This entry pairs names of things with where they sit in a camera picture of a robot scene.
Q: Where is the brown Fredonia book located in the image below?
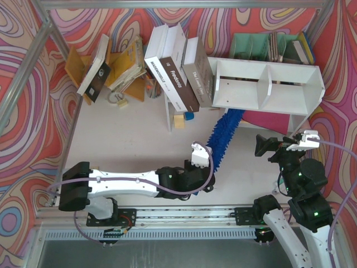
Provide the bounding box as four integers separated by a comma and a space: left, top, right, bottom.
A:
160, 24, 200, 113

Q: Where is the white bookshelf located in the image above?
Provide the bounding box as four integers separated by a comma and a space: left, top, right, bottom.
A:
164, 57, 326, 137

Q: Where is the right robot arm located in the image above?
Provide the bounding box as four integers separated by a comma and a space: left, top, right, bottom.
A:
253, 130, 356, 267

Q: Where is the blue cube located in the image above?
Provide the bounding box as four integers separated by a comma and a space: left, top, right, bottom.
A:
184, 112, 195, 121

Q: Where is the wooden block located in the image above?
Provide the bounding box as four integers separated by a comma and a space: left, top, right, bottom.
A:
173, 114, 185, 129

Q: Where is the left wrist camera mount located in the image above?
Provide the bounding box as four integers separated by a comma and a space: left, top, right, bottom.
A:
191, 142, 212, 168

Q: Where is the green file organizer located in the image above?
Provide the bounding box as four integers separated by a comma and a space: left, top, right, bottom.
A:
229, 33, 302, 64

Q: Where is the pink folder stack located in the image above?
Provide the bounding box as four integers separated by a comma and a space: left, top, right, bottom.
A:
242, 111, 290, 135

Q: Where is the blue yellow book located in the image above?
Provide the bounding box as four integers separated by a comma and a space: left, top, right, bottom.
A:
293, 32, 316, 65

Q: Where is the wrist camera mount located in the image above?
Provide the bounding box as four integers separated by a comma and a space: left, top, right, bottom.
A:
286, 130, 320, 151
191, 142, 212, 168

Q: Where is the taupe Lonely Ones book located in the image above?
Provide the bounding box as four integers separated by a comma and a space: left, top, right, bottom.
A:
182, 37, 214, 108

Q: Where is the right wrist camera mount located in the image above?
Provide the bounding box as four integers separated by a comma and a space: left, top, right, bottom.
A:
286, 130, 320, 151

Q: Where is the stack of worn books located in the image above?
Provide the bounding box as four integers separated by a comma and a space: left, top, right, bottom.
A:
107, 35, 146, 92

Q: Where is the white black leaning book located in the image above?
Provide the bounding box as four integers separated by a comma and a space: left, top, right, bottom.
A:
77, 34, 111, 103

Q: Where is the clear pencil cup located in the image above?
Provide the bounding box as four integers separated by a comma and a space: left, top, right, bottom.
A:
144, 74, 162, 99

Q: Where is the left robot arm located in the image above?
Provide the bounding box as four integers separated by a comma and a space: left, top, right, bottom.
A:
59, 160, 215, 220

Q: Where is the yellow wooden zigzag shelf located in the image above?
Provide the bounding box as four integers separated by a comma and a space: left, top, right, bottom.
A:
65, 39, 146, 104

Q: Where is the blue microfiber duster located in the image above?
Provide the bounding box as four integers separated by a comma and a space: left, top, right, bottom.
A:
206, 108, 245, 172

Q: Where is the white Mademoiselle book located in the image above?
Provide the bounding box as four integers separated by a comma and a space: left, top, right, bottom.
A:
143, 25, 186, 113

